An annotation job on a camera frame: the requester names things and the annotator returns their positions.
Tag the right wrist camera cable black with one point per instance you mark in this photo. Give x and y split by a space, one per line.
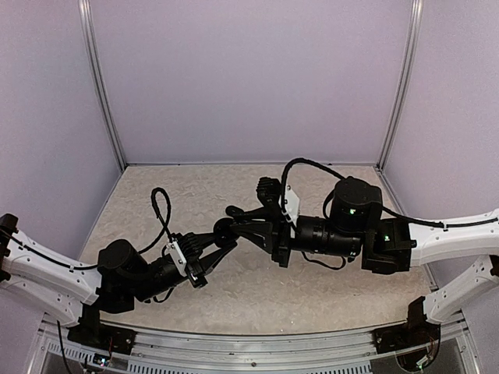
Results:
308 161

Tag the black earbud charging case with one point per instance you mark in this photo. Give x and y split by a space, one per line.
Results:
234 212

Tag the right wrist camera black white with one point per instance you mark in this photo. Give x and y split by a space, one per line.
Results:
278 202

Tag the aluminium frame post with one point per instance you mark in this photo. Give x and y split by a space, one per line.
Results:
90 40
403 83

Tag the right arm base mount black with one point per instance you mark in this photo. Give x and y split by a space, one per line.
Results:
400 337

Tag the black round earbud case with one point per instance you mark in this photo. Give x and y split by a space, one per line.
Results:
223 233

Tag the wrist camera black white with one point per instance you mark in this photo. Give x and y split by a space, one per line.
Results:
181 250
278 202

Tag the right aluminium frame post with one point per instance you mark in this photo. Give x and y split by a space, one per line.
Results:
403 83

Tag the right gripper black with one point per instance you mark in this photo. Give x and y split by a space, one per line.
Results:
276 238

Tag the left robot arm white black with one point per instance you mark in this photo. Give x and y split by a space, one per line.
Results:
76 293

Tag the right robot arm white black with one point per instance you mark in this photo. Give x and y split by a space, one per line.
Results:
355 229

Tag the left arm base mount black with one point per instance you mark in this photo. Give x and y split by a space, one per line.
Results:
106 338

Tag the front aluminium rail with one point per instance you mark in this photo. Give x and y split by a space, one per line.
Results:
162 351

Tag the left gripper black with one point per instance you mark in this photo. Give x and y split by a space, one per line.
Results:
195 266

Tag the left aluminium frame post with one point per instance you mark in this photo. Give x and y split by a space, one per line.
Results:
90 40

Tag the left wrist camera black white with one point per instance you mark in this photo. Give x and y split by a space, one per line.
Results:
181 250

